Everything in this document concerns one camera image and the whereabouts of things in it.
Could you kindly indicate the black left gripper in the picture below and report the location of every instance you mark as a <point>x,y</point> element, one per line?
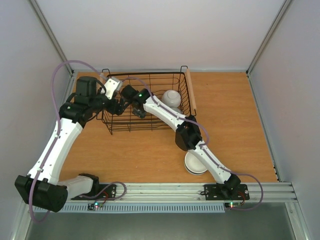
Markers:
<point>119,111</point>

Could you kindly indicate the grey slotted cable duct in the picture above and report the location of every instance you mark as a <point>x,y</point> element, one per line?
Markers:
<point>136,208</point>

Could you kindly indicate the white bottom stack bowl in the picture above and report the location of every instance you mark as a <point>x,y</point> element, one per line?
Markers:
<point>193,165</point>

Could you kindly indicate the left small circuit board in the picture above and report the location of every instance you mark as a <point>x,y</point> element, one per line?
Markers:
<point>94,206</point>

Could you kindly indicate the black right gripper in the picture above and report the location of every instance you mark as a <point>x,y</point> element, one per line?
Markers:
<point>137,111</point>

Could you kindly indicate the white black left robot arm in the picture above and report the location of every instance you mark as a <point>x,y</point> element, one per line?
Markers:
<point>41,187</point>

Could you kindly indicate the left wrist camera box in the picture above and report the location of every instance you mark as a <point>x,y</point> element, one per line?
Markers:
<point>112,86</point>

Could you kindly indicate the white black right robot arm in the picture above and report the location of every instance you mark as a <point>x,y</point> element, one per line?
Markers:
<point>187,137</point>

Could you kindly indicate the right wooden rack handle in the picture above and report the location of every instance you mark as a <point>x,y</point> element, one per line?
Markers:
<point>191,92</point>

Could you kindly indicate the black wire dish rack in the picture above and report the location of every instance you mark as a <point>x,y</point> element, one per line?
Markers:
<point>158,82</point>

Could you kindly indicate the dotted patterned white bowl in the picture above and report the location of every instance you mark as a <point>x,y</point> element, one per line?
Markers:
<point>177,110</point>

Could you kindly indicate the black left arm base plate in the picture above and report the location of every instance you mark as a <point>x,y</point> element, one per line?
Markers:
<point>105,191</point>

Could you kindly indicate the plain white bowl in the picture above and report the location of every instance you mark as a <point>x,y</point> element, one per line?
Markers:
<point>171,98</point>

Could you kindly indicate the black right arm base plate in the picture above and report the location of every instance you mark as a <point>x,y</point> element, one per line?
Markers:
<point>215,192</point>

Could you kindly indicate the right small circuit board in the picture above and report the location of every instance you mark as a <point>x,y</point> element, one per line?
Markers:
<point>232,204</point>

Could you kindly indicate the small circuit board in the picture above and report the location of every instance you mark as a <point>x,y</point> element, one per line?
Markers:
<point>94,206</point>
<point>232,204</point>

